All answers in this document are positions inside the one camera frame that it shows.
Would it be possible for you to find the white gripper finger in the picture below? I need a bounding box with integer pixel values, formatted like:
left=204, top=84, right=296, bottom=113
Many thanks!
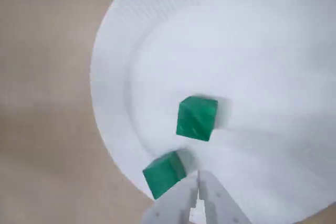
left=141, top=177, right=198, bottom=224
left=198, top=170, right=252, bottom=224

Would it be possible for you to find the green cube block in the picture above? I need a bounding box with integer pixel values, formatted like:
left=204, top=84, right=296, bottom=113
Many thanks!
left=175, top=95, right=219, bottom=142
left=142, top=151, right=187, bottom=200

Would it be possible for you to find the white paper plate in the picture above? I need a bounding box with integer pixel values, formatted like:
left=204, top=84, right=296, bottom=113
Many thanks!
left=89, top=0, right=336, bottom=224

